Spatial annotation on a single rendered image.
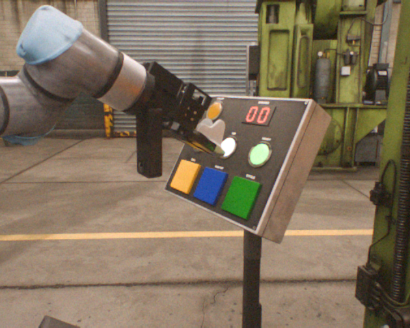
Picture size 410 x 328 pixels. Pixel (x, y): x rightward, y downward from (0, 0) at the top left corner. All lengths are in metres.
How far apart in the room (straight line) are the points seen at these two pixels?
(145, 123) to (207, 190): 0.28
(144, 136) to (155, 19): 7.76
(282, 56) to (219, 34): 3.25
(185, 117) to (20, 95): 0.23
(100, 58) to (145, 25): 7.80
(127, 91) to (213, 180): 0.34
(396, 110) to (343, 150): 4.52
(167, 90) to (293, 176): 0.30
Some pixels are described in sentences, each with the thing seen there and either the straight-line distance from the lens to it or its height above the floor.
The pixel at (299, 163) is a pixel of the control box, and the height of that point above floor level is 1.08.
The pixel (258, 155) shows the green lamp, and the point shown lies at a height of 1.09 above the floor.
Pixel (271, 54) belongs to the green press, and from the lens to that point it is 5.19.
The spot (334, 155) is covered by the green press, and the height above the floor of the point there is 0.23.
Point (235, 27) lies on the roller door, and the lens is 8.29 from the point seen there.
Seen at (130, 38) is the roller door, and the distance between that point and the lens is 8.31.
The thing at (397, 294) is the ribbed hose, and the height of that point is 0.83.
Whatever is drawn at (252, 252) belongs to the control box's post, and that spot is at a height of 0.82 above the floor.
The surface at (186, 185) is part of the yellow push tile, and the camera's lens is 0.83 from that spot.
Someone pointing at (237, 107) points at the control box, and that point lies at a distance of 0.83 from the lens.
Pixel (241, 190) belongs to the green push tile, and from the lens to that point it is 0.71.
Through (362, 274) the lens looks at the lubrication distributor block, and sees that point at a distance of 0.87.
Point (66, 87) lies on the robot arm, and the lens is 0.50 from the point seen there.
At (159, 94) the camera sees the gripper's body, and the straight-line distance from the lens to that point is 0.55.
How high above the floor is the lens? 1.23
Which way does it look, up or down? 13 degrees down
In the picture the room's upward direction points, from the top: straight up
